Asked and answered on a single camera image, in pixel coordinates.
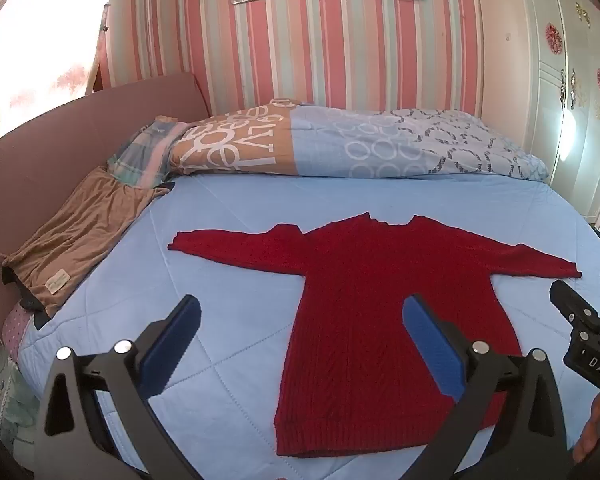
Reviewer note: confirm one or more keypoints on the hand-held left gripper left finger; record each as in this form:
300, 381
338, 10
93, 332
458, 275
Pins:
172, 345

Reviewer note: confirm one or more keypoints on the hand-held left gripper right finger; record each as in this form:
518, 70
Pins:
430, 350

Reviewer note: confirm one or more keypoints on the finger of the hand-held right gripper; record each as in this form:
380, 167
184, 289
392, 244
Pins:
572, 305

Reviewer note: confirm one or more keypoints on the red knitted sweater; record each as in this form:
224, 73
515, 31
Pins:
355, 310

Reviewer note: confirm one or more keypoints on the person's right hand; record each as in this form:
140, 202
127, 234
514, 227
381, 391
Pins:
587, 440

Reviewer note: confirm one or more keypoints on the brown cloth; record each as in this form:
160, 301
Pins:
80, 230

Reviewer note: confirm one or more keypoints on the light blue quilted bed sheet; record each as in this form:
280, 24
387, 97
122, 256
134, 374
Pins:
230, 205

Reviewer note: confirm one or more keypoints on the pink dotted cloth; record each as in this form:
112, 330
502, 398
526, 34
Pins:
17, 332

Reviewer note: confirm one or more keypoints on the pale green patterned cloth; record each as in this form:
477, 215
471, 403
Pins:
10, 400

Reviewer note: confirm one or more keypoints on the white wardrobe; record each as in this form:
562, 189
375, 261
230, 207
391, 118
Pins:
570, 110

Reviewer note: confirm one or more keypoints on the plaid pillow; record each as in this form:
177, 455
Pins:
140, 160

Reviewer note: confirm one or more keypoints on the printed blue and tan duvet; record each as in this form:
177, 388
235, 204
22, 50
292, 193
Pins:
355, 145

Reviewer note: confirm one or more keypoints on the brown headboard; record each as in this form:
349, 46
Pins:
55, 135

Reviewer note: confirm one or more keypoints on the pink curtain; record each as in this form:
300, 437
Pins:
100, 50

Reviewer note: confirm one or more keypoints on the bright window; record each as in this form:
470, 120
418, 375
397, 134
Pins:
40, 60

